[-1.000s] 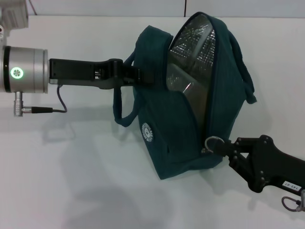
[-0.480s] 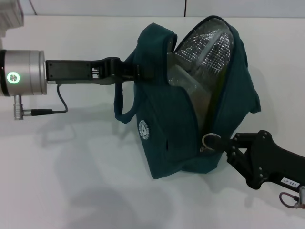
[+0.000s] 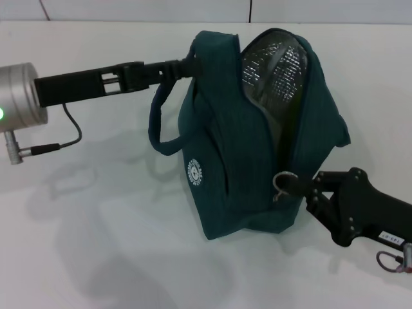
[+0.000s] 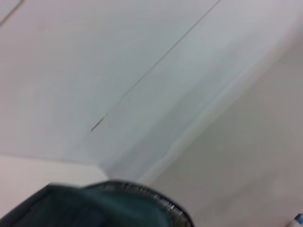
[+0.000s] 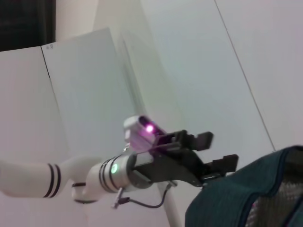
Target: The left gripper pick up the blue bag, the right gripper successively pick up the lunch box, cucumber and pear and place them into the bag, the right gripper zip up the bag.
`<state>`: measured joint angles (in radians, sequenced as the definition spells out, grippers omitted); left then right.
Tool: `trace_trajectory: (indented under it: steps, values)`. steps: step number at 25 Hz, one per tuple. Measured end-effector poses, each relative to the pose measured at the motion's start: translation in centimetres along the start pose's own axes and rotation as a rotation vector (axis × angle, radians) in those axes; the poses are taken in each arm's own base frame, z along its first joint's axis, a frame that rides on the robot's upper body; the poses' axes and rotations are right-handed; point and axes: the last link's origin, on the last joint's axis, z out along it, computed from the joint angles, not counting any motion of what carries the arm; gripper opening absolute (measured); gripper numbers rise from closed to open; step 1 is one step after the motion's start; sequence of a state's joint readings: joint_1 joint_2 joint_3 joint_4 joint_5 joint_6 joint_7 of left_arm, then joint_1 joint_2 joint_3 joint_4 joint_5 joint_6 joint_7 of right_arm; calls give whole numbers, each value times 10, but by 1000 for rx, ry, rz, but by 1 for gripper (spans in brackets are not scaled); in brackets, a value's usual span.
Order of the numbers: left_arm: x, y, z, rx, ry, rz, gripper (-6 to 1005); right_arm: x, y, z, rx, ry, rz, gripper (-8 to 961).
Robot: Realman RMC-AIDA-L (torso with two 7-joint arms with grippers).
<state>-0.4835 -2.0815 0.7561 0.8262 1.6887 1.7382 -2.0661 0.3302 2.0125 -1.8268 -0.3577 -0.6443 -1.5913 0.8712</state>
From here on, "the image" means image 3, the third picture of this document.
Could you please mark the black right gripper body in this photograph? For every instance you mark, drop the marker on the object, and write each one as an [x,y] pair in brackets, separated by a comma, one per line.
[360,209]

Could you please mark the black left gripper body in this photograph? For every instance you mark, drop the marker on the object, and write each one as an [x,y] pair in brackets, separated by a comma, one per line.
[83,85]

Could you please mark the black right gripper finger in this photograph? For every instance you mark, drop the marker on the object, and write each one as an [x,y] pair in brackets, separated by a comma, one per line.
[297,186]

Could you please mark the dark teal insulated lunch bag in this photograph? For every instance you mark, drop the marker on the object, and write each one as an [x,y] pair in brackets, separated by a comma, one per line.
[225,145]

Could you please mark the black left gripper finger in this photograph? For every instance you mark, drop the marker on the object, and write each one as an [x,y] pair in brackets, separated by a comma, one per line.
[175,69]

